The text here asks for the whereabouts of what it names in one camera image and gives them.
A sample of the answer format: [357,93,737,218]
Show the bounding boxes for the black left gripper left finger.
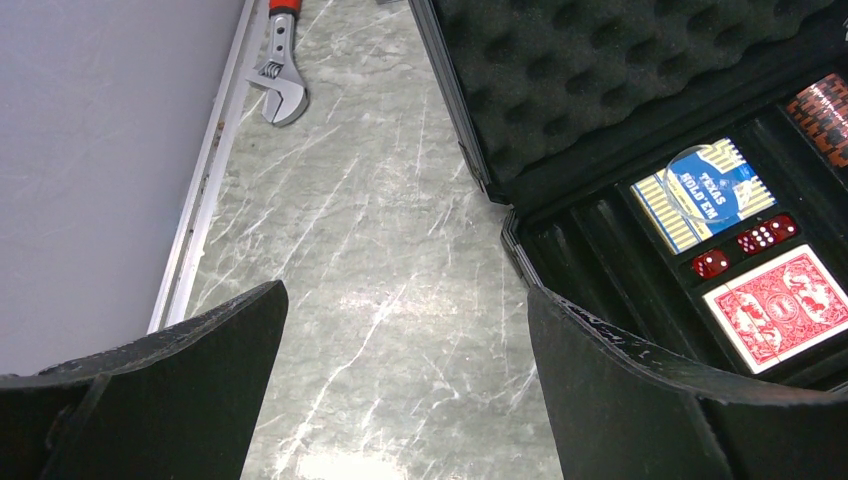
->
[1,280,289,479]

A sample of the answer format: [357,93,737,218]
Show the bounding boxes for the clear round disc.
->
[660,138,759,224]

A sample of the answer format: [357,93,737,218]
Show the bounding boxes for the blue playing card deck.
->
[630,165,777,255]

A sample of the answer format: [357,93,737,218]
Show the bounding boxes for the poker chip roll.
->
[786,73,847,169]

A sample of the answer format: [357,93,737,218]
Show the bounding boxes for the red playing card deck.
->
[703,244,847,375]

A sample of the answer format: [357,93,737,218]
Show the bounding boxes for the red dice set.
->
[692,214,800,279]

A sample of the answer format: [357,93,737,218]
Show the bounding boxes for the red-handled adjustable wrench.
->
[246,0,309,126]

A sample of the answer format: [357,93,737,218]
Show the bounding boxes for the black foam-lined carrying case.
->
[411,1,847,376]

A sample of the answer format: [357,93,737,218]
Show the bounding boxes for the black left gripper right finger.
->
[528,287,847,479]

